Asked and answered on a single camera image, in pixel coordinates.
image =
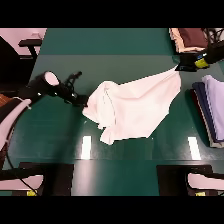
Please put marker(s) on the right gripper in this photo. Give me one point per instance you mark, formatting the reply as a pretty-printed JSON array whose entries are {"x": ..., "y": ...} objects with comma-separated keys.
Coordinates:
[{"x": 188, "y": 62}]

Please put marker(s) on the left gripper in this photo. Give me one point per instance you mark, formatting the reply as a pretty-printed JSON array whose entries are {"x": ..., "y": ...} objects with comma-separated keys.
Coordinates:
[{"x": 78, "y": 100}]

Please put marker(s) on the white garment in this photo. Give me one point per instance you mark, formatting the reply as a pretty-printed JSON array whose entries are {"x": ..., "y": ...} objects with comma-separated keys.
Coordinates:
[{"x": 133, "y": 103}]

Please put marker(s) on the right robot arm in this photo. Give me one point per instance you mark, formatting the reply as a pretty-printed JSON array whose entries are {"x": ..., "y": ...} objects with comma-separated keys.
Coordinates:
[{"x": 215, "y": 51}]

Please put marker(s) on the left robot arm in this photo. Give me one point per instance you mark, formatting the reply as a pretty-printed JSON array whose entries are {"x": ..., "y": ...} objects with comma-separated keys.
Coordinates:
[{"x": 13, "y": 113}]

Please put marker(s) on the brown garment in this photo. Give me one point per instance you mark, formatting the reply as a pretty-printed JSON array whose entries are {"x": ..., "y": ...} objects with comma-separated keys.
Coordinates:
[{"x": 192, "y": 36}]

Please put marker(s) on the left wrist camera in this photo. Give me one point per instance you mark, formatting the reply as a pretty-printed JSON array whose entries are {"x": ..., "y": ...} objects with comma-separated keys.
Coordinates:
[{"x": 71, "y": 80}]

